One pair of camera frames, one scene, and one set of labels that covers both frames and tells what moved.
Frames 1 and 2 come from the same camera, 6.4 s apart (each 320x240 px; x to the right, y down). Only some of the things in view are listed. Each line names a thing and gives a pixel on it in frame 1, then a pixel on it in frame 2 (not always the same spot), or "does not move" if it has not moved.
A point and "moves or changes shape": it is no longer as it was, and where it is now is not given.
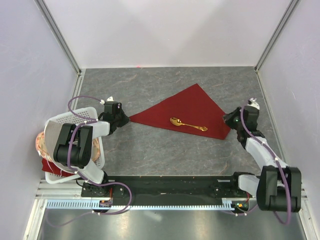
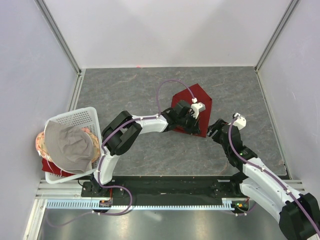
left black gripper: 125,118 → 194,129
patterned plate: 41,148 does not move
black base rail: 165,187 does not move
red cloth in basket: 49,166 does not move
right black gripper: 228,117 → 216,125
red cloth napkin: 194,107 moves or changes shape
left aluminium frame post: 58,34 does not move
